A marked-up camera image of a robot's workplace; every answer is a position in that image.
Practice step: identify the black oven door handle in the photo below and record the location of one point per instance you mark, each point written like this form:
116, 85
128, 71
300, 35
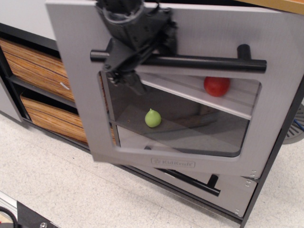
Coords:
113, 60

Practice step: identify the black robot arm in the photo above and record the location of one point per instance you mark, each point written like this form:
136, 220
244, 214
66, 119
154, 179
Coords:
136, 32

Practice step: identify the upper wood-pattern storage bin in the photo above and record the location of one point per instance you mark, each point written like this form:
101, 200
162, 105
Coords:
38, 69

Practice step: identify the red toy tomato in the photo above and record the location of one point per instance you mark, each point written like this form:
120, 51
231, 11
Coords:
216, 86

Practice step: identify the lower wood-pattern storage bin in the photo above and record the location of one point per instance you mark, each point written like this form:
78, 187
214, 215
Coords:
54, 116

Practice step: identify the white oven shelf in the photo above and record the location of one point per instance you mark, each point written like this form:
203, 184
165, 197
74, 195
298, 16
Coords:
239, 100

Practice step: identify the dark toy kitchen cabinet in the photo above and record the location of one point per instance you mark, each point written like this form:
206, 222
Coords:
63, 184

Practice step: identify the wood-pattern storage bin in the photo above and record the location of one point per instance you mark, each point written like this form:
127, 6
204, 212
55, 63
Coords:
54, 116
38, 69

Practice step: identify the black drawer handle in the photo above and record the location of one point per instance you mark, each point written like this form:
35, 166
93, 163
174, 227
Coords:
208, 187

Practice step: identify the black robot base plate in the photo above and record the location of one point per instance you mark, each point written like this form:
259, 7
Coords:
27, 218

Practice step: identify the grey lower oven drawer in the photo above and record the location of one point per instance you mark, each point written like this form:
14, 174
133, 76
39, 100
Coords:
232, 193

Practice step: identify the grey toy oven door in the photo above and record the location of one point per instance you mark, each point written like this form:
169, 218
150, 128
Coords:
192, 136

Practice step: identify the green toy pear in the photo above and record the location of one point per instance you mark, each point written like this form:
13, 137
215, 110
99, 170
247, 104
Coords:
153, 118

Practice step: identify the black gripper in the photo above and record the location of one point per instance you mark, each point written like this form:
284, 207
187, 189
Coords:
134, 29

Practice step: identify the grey round chair base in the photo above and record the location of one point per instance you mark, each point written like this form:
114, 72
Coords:
296, 130

